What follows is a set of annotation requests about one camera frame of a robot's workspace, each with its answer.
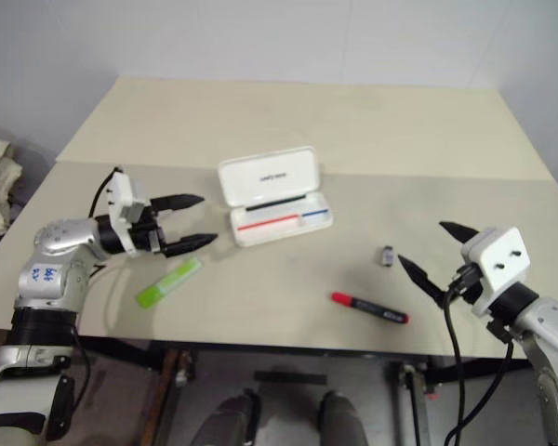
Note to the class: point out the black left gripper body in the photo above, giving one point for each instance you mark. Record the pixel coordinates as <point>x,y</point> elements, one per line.
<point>145,230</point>

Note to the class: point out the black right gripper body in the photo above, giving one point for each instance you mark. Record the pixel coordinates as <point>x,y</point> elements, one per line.
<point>466,281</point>

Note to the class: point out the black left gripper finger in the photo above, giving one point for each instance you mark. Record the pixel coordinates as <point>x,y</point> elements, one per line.
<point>190,243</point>
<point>179,201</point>

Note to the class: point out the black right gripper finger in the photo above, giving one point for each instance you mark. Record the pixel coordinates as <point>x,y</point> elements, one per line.
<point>458,231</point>
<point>421,279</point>

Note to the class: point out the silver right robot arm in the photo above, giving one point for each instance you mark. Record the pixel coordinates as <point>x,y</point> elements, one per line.
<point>551,353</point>

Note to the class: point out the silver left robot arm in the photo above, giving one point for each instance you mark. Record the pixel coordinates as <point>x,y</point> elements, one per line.
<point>51,283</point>

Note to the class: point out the white open pencil case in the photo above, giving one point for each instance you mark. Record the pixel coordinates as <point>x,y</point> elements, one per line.
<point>274,195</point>

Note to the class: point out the green highlighter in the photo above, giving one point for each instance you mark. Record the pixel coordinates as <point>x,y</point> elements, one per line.
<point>169,282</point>

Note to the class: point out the black marker with red cap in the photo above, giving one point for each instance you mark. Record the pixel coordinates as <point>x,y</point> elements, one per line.
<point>369,307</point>

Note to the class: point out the red pen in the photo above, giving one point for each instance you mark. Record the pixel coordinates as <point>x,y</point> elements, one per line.
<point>267,223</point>

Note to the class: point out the black pen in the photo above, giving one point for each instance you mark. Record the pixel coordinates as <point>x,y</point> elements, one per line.
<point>276,202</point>

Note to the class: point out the blue pen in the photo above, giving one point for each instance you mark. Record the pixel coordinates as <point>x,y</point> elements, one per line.
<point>314,213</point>

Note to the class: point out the dark rounded shape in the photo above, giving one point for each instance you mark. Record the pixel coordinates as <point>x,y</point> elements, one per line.
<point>230,420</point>
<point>340,420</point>

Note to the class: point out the black flat bar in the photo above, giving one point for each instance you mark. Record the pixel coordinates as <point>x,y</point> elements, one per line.
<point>289,377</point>

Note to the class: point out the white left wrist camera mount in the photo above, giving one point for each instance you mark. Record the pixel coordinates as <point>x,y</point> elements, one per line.
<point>121,204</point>

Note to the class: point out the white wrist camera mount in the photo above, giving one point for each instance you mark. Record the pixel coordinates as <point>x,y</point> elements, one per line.
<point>121,204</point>
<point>497,260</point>

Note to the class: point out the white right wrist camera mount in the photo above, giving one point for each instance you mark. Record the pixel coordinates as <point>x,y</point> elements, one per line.
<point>497,260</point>

